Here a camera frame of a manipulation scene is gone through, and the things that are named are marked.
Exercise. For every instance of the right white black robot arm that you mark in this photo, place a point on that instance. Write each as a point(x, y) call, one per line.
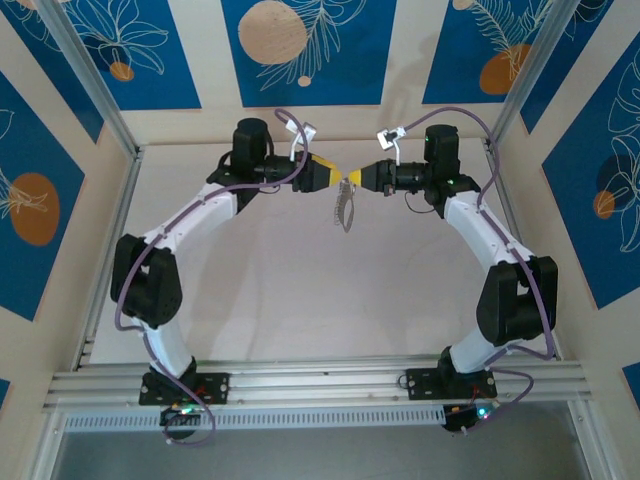
point(510, 305)

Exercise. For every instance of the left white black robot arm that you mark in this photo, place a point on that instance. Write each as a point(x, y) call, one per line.
point(150, 295)

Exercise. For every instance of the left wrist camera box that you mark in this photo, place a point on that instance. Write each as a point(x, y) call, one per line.
point(309, 132)

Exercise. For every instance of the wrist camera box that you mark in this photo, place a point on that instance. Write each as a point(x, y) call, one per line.
point(386, 138)
point(309, 132)

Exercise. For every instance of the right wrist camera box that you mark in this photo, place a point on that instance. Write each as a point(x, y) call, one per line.
point(386, 138)

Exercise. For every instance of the aluminium table side rail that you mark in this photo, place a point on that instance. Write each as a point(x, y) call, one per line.
point(123, 200)
point(513, 220)

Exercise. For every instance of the aluminium frame post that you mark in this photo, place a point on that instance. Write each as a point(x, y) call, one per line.
point(531, 75)
point(92, 75)

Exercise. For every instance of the long aluminium base rail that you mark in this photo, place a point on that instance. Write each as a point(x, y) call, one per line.
point(320, 385)

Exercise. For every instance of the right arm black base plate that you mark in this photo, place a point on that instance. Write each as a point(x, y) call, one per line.
point(420, 384)

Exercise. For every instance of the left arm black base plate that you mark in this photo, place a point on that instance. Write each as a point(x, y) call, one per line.
point(217, 387)

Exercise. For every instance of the aluminium frame leg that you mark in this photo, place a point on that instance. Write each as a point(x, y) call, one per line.
point(590, 440)
point(47, 445)

